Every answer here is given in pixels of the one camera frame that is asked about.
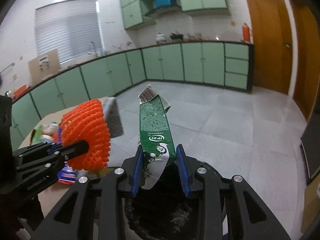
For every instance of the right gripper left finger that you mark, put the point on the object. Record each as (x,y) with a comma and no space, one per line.
(137,173)

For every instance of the cardboard box with scale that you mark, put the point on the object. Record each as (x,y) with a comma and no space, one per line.
(43,66)

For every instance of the black trash bin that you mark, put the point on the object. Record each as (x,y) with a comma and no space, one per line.
(163,212)

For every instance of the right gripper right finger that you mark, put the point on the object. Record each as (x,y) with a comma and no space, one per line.
(183,169)

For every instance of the white cooking pot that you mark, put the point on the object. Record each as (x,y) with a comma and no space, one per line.
(160,38)

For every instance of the brown wooden door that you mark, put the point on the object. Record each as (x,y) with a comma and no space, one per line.
(307,79)
(272,39)

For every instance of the blue snack bag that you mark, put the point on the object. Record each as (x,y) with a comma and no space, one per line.
(67,175)

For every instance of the orange thermos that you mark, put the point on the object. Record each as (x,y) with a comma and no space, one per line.
(246,33)

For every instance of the orange foam fruit net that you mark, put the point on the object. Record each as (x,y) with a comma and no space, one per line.
(86,122)

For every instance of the black wok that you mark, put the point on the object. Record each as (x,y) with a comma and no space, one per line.
(176,37)

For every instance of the black range hood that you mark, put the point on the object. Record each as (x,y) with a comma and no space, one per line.
(161,11)

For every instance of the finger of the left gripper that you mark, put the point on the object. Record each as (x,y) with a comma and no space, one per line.
(74,150)
(54,147)

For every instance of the green lower kitchen cabinets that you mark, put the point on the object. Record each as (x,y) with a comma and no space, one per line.
(220,64)

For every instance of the orange plastic basin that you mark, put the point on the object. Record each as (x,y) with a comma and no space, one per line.
(20,91)

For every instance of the window with white blinds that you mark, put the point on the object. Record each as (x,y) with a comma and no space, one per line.
(69,27)

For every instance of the green milk carton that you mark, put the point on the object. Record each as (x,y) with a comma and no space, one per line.
(155,135)

